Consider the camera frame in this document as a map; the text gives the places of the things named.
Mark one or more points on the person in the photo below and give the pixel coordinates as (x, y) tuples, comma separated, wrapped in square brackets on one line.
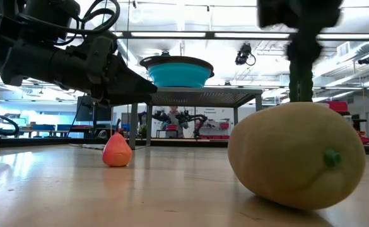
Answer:
[(173, 119)]

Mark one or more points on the teal bowl with grey rim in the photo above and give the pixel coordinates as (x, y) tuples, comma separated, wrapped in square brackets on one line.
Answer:
[(178, 75)]

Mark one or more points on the black background robot arm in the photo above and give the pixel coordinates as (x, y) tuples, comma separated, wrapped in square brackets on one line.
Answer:
[(196, 121), (159, 117)]

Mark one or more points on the yellow toy fruit green stem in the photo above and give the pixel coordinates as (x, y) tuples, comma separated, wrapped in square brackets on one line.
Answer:
[(282, 157)]

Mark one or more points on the black overhead camera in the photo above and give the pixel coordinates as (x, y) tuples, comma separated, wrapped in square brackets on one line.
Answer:
[(243, 54)]

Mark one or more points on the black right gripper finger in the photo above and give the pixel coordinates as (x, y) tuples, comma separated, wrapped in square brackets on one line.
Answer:
[(304, 47)]

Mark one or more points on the small green potted plant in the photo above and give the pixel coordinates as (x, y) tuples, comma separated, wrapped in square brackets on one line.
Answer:
[(142, 130)]

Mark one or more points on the small red bin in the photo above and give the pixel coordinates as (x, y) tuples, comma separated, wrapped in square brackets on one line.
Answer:
[(172, 127)]

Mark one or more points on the orange pear toy fruit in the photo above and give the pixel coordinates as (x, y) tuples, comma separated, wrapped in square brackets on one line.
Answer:
[(116, 153)]

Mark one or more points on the black monitor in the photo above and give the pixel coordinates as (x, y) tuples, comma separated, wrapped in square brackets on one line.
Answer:
[(86, 112)]

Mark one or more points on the green cactus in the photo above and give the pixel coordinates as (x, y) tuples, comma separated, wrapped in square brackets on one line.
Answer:
[(301, 85)]

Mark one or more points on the red storage box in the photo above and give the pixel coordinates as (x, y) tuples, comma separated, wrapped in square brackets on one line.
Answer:
[(337, 106)]

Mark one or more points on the black ceiling device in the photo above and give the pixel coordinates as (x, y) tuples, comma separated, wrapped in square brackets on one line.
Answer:
[(365, 60)]

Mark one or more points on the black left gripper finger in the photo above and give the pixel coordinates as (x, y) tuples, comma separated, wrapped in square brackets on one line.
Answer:
[(133, 85)]

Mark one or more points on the grey perforated metal shelf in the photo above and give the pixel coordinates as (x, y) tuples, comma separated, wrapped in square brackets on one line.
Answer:
[(203, 96)]

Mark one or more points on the black aluminium table frame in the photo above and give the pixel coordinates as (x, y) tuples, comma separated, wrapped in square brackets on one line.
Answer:
[(45, 142)]

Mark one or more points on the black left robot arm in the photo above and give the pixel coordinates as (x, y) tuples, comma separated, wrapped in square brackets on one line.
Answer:
[(29, 63)]

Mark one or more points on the overhead frame bar with lights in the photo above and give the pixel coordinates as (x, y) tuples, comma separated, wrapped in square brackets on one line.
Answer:
[(209, 34)]

